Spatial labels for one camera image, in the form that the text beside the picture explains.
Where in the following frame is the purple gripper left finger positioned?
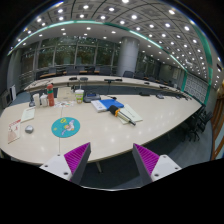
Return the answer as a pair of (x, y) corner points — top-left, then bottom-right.
(39, 142), (92, 186)

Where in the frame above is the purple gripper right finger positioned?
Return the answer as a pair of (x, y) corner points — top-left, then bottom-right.
(132, 143), (183, 186)

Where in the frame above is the small grey computer mouse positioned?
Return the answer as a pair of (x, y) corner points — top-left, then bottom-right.
(25, 125), (34, 134)

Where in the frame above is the round teal mouse pad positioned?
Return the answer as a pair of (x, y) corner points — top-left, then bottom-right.
(51, 117), (80, 138)

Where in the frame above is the pale green notebook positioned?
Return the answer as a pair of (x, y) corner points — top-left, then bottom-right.
(121, 104), (142, 122)

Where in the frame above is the colourful sticker sheet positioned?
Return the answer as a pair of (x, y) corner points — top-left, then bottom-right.
(54, 101), (75, 108)

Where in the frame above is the white book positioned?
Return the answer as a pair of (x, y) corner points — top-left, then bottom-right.
(91, 100), (106, 113)

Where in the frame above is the black office chair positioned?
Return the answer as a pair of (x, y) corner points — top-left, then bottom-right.
(180, 105), (213, 141)

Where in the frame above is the blue book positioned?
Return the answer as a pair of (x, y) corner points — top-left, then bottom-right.
(101, 99), (124, 109)

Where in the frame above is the red tall bottle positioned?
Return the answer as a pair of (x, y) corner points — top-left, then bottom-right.
(47, 84), (54, 106)

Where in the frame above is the dark desk phone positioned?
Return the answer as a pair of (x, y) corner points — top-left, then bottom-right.
(83, 93), (101, 103)

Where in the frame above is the white green paper cup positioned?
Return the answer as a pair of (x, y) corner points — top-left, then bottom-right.
(75, 89), (84, 104)

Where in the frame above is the white paper sheet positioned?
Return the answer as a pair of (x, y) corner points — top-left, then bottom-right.
(21, 107), (35, 122)

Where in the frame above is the red and white booklet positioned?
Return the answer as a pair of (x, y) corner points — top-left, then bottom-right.
(8, 120), (21, 143)

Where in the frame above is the white plastic jar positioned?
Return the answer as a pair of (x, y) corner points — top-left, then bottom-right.
(40, 93), (48, 107)

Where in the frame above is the white box container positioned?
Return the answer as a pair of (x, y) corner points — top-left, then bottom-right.
(33, 93), (40, 107)

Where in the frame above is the grey round pillar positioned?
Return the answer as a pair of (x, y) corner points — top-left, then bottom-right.
(117, 36), (140, 76)

